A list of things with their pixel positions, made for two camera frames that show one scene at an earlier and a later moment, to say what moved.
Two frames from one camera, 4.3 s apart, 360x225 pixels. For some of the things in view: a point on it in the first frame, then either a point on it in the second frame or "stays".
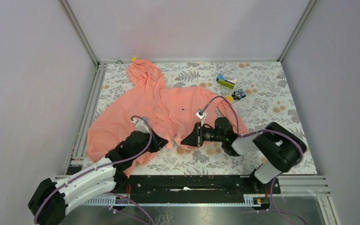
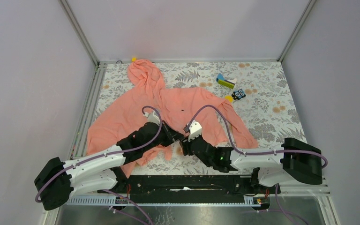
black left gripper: (158, 143) -> (171, 135)
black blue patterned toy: (238, 94) stays
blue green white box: (228, 83) stays
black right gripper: (196, 138) -> (186, 146)
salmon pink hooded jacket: (173, 112) stays
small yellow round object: (230, 98) stays
